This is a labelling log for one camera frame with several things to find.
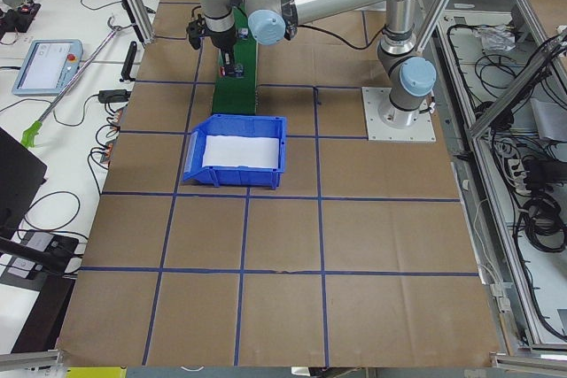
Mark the green conveyor belt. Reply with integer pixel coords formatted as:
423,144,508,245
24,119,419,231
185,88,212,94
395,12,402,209
212,7,258,115

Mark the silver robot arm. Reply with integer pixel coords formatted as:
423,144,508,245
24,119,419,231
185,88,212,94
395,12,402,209
187,0,437,129

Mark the left bin white foam pad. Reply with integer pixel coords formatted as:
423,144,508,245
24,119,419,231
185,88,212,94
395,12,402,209
202,135,279,168

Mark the black power adapter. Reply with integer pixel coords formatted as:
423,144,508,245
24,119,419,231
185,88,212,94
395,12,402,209
97,89,131,104

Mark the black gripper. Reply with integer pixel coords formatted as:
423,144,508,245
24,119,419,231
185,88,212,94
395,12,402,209
210,27,236,68

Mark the left blue plastic bin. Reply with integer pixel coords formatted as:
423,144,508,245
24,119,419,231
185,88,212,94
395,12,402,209
183,114,287,189

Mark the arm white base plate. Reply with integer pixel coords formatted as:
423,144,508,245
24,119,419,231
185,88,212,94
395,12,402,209
361,87,436,143

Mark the teach pendant tablet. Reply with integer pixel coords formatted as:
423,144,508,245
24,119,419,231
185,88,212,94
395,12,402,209
12,39,83,96

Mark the black laptop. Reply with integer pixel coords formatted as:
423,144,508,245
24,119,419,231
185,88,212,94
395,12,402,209
0,128,47,239

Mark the green handled reach grabber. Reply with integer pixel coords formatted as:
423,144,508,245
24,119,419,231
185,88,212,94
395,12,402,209
20,15,124,148

